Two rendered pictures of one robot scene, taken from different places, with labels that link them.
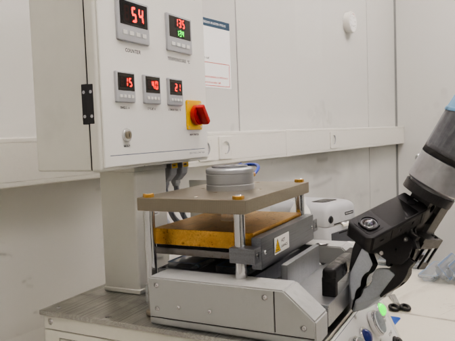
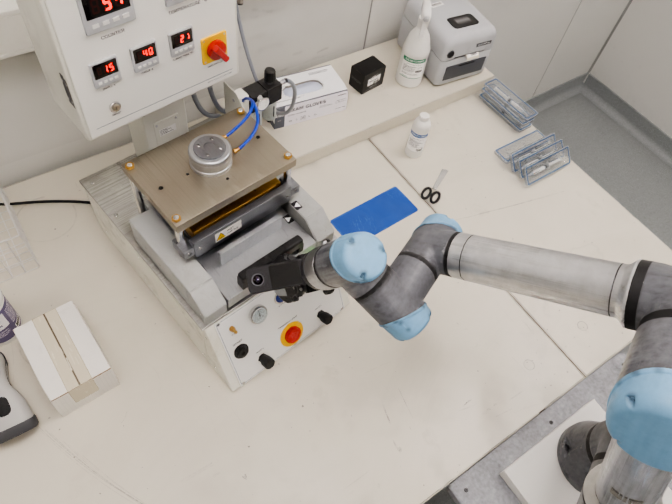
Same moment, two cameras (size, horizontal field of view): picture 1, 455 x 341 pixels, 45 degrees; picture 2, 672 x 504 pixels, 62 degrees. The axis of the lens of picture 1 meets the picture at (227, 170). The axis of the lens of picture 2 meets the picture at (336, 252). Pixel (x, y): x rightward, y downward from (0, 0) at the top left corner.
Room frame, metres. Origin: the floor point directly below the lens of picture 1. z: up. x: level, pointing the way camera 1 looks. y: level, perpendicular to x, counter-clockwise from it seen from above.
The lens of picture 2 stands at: (0.26, -0.40, 1.92)
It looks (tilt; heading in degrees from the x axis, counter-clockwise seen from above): 56 degrees down; 11
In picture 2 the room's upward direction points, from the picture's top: 11 degrees clockwise
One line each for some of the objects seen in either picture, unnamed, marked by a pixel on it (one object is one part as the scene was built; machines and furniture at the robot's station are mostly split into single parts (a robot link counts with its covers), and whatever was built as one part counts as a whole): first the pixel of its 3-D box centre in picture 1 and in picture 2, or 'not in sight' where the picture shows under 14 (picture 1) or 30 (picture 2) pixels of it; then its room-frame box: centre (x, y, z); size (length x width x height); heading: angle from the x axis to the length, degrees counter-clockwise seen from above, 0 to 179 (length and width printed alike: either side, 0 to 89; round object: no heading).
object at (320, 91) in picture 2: not in sight; (302, 96); (1.44, 0.02, 0.83); 0.23 x 0.12 x 0.07; 138
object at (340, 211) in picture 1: (313, 224); (446, 36); (1.85, -0.29, 0.88); 0.25 x 0.20 x 0.17; 49
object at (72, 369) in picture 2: not in sight; (67, 357); (0.54, 0.16, 0.80); 0.19 x 0.13 x 0.09; 55
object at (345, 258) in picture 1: (342, 269); (271, 261); (0.81, -0.17, 0.99); 0.15 x 0.02 x 0.04; 153
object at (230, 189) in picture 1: (219, 202); (211, 156); (0.92, 0.02, 1.08); 0.31 x 0.24 x 0.13; 153
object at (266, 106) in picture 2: not in sight; (262, 102); (1.15, 0.01, 1.05); 0.15 x 0.05 x 0.15; 153
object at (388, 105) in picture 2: not in sight; (361, 93); (1.61, -0.11, 0.77); 0.84 x 0.30 x 0.04; 145
